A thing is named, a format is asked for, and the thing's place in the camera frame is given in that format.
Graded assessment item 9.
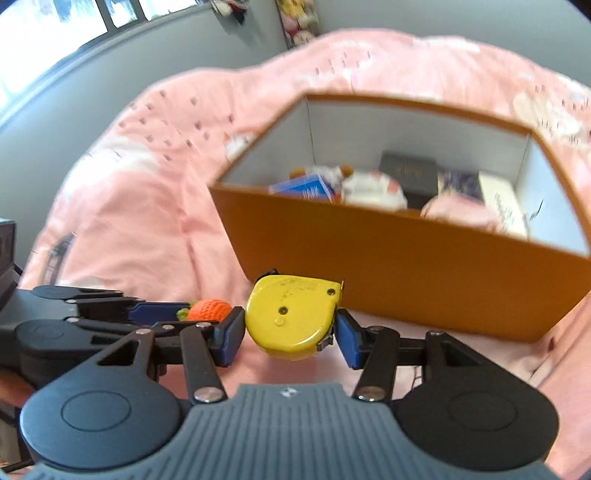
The orange crochet carrot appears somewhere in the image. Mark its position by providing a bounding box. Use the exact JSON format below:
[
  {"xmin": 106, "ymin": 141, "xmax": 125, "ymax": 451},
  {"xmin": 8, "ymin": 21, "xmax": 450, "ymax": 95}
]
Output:
[{"xmin": 176, "ymin": 299, "xmax": 232, "ymax": 322}]

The yellow tape measure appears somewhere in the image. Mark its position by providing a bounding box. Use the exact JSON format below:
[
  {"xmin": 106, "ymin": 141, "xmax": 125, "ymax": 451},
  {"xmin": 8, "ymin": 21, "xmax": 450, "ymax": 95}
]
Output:
[{"xmin": 245, "ymin": 273, "xmax": 342, "ymax": 361}]

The white plush toy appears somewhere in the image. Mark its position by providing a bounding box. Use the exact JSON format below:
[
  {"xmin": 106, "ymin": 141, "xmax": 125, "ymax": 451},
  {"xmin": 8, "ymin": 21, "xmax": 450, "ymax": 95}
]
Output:
[{"xmin": 288, "ymin": 165, "xmax": 408, "ymax": 211}]

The pink mini backpack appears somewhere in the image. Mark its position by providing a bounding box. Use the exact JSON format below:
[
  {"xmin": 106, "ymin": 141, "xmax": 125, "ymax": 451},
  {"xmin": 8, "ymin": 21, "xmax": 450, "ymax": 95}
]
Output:
[{"xmin": 421, "ymin": 194, "xmax": 502, "ymax": 233}]

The blue ocean park tag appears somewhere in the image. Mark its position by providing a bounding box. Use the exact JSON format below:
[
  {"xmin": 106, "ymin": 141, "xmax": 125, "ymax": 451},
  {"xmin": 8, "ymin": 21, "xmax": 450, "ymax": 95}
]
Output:
[{"xmin": 269, "ymin": 173, "xmax": 332, "ymax": 202}]

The black textured gift box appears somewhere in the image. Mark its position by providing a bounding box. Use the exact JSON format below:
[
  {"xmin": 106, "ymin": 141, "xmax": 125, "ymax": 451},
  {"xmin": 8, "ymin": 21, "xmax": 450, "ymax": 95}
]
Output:
[{"xmin": 379, "ymin": 151, "xmax": 439, "ymax": 210}]

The white glasses case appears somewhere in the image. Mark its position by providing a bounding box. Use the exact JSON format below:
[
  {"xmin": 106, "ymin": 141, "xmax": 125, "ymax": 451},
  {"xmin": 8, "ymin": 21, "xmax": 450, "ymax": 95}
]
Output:
[{"xmin": 478, "ymin": 171, "xmax": 529, "ymax": 241}]

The illustrated card pack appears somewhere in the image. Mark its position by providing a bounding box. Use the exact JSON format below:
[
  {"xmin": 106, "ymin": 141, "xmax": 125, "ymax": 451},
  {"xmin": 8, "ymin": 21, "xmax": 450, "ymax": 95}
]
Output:
[{"xmin": 438, "ymin": 170, "xmax": 483, "ymax": 202}]

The orange cardboard box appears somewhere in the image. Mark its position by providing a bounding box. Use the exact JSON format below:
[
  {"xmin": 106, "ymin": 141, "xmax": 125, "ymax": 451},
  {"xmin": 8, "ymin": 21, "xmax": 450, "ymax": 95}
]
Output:
[{"xmin": 211, "ymin": 93, "xmax": 590, "ymax": 343}]

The pink patterned duvet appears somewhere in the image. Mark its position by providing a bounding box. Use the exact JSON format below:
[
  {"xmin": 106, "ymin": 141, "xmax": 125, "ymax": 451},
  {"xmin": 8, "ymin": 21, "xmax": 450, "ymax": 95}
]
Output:
[{"xmin": 20, "ymin": 30, "xmax": 590, "ymax": 479}]

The window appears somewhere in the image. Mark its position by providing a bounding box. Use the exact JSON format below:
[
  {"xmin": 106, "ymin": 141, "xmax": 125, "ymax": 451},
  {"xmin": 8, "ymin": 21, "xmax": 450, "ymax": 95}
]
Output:
[{"xmin": 1, "ymin": 1, "xmax": 212, "ymax": 112}]

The clothes pile on windowsill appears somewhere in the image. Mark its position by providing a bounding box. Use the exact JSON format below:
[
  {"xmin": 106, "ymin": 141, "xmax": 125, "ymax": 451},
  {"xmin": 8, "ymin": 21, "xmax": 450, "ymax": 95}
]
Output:
[{"xmin": 209, "ymin": 0, "xmax": 250, "ymax": 25}]

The clear tube of plushies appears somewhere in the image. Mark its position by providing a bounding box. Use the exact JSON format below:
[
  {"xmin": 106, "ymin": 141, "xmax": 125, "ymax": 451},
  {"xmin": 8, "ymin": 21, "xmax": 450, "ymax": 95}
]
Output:
[{"xmin": 276, "ymin": 0, "xmax": 320, "ymax": 49}]

